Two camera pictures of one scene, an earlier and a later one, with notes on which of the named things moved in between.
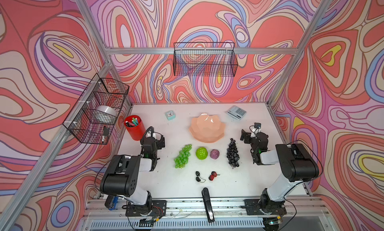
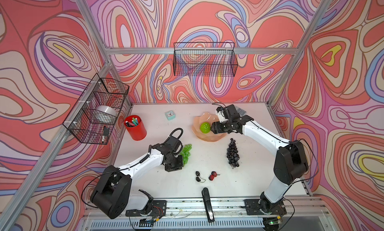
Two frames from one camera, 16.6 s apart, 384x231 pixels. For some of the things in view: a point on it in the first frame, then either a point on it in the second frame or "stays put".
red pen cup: [135, 128] stays put
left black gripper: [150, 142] to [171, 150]
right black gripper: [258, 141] to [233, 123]
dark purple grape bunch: [232, 154] stays put
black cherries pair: [198, 178] stays put
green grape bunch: [180, 161] stays put
